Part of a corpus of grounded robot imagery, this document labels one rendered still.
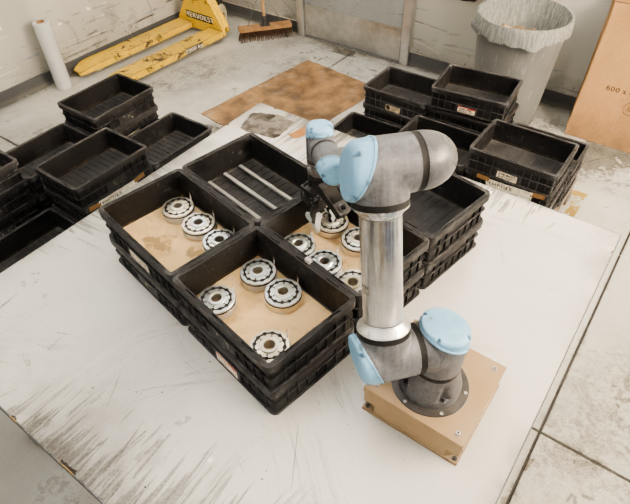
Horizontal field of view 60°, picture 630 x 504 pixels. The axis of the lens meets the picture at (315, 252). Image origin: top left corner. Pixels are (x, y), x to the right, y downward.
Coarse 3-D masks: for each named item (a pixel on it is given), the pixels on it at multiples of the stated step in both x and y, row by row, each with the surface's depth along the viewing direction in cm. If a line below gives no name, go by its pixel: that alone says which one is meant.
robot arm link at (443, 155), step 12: (420, 132) 100; (432, 132) 101; (432, 144) 99; (444, 144) 100; (432, 156) 98; (444, 156) 99; (456, 156) 103; (432, 168) 99; (444, 168) 100; (432, 180) 100; (444, 180) 103
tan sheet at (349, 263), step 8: (352, 224) 171; (296, 232) 168; (304, 232) 168; (312, 232) 168; (320, 240) 166; (328, 240) 166; (336, 240) 166; (320, 248) 163; (328, 248) 163; (336, 248) 163; (344, 256) 161; (344, 264) 158; (352, 264) 158; (360, 264) 158
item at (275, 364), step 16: (240, 240) 153; (272, 240) 152; (208, 256) 148; (320, 272) 143; (176, 288) 142; (336, 288) 138; (352, 304) 135; (336, 320) 133; (304, 336) 128; (256, 352) 125; (288, 352) 125; (272, 368) 122
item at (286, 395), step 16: (192, 320) 147; (208, 336) 143; (224, 352) 139; (336, 352) 144; (240, 368) 136; (304, 368) 134; (320, 368) 144; (256, 384) 133; (288, 384) 132; (304, 384) 141; (272, 400) 134; (288, 400) 138
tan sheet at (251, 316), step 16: (256, 256) 161; (240, 288) 152; (240, 304) 148; (256, 304) 148; (304, 304) 148; (320, 304) 148; (224, 320) 144; (240, 320) 144; (256, 320) 144; (272, 320) 144; (288, 320) 144; (304, 320) 144; (320, 320) 144; (240, 336) 140; (288, 336) 140
